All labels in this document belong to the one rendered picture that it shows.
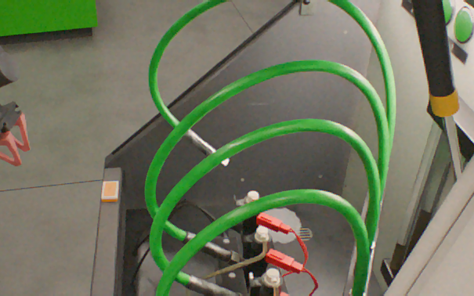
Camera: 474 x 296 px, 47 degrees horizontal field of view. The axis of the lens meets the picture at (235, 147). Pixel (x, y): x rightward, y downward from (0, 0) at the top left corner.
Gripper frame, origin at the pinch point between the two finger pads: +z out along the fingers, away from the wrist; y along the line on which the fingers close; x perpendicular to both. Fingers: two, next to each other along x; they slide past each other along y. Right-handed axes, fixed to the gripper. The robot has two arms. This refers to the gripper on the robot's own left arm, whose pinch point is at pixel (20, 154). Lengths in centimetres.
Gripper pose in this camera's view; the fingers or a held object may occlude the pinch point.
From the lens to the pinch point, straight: 117.4
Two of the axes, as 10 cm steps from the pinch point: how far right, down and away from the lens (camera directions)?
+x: -9.2, 3.1, 2.4
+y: 0.2, -5.8, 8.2
